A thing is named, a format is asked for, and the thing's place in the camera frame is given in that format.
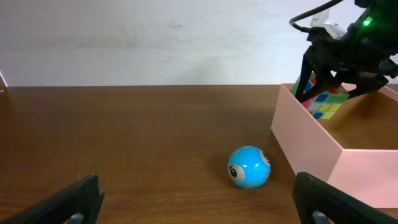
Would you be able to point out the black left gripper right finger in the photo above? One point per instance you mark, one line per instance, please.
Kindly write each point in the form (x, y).
(319, 202)

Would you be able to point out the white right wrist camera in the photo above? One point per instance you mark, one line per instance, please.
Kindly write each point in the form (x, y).
(322, 20)

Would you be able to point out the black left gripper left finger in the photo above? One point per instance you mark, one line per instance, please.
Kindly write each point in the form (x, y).
(78, 203)

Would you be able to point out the pink cardboard box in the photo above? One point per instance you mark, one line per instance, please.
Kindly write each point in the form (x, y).
(355, 150)

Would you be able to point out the blue ball with eyes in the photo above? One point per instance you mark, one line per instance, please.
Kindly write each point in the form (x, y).
(249, 167)

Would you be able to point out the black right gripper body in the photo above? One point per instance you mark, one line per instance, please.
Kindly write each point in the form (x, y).
(366, 46)

